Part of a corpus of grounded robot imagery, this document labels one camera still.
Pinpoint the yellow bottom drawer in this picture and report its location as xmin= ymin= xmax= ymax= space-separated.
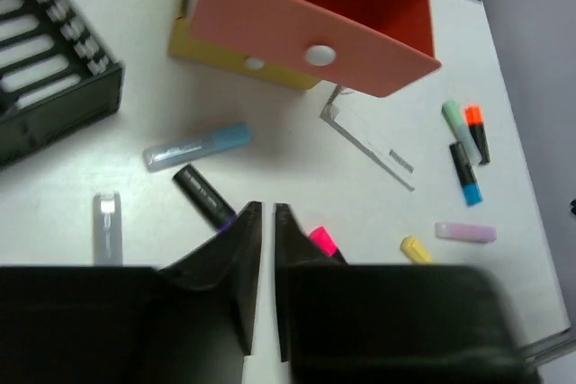
xmin=167 ymin=17 xmax=321 ymax=91

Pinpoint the black purple highlighter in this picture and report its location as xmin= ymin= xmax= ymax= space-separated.
xmin=173 ymin=165 xmax=237 ymax=231

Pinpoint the coral top drawer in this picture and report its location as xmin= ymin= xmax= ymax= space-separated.
xmin=189 ymin=0 xmax=440 ymax=97

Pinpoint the black pink highlighter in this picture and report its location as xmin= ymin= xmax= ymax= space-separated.
xmin=308 ymin=226 xmax=347 ymax=265

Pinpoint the black file organizer rack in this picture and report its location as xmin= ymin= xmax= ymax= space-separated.
xmin=1 ymin=0 xmax=123 ymax=166

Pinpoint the yellow pastel highlighter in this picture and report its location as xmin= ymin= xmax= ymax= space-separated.
xmin=400 ymin=236 xmax=433 ymax=263

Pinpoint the lilac pastel highlighter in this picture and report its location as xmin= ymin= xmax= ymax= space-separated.
xmin=435 ymin=222 xmax=497 ymax=244

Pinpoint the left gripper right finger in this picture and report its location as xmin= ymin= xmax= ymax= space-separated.
xmin=274 ymin=203 xmax=347 ymax=362

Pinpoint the black orange highlighter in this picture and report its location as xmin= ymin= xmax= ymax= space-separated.
xmin=464 ymin=104 xmax=491 ymax=165

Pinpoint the blue pastel highlighter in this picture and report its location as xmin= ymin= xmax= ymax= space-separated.
xmin=142 ymin=122 xmax=252 ymax=173

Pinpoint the black blue highlighter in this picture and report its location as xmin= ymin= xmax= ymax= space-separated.
xmin=449 ymin=141 xmax=482 ymax=207

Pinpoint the orange pastel highlighter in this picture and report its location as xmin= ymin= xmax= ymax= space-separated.
xmin=92 ymin=192 xmax=123 ymax=266

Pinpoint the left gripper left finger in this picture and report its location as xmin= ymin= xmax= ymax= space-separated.
xmin=159 ymin=201 xmax=263 ymax=355

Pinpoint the white booklet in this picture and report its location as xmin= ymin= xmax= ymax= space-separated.
xmin=320 ymin=85 xmax=417 ymax=192

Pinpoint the green pastel highlighter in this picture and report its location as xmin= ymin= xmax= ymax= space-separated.
xmin=441 ymin=100 xmax=482 ymax=165

